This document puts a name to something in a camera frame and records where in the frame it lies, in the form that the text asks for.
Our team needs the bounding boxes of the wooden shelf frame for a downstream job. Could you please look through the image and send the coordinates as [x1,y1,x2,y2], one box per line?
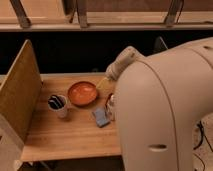
[0,0,213,32]

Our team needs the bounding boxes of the right dark side panel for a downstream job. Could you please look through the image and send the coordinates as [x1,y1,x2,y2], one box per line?
[153,36,168,53]

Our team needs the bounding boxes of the left wooden side panel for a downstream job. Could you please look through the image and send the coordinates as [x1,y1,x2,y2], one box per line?
[0,40,42,144]

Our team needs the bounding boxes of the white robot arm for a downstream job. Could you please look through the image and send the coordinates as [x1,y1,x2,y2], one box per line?
[106,37,213,171]

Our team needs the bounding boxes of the blue sponge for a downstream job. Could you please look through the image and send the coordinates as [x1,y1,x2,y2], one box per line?
[92,107,110,128]

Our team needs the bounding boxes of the orange ceramic bowl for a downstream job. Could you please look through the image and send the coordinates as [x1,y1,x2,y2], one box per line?
[68,81,98,106]

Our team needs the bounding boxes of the white bottle with red cap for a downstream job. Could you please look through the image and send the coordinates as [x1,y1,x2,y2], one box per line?
[105,93,115,121]

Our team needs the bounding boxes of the white cup with black items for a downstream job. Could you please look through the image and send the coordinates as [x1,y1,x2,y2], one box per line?
[48,95,68,119]

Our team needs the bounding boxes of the black cables on floor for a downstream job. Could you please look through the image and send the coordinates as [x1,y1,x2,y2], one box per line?
[193,120,213,171]

